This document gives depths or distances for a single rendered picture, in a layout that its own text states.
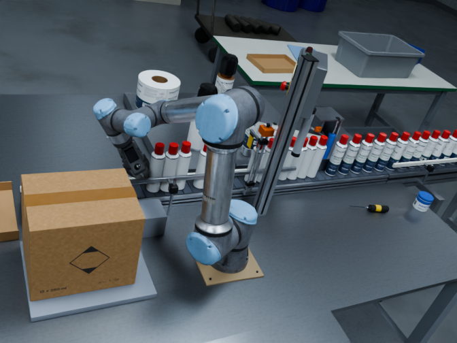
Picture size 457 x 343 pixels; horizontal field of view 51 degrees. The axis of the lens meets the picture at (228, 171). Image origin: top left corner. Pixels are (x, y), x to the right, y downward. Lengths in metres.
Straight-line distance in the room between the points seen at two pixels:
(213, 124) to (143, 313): 0.61
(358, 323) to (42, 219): 1.73
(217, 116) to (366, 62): 2.61
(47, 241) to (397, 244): 1.38
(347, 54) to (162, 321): 2.85
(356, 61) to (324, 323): 2.52
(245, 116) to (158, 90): 1.05
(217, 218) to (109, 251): 0.32
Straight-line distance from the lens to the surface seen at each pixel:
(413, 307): 3.20
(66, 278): 1.45
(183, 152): 1.78
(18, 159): 2.05
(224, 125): 1.22
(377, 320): 2.66
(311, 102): 1.69
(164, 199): 1.83
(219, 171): 1.32
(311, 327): 1.62
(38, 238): 1.32
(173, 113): 1.55
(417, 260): 2.09
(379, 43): 4.28
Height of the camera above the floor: 2.01
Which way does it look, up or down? 34 degrees down
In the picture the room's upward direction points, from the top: 15 degrees clockwise
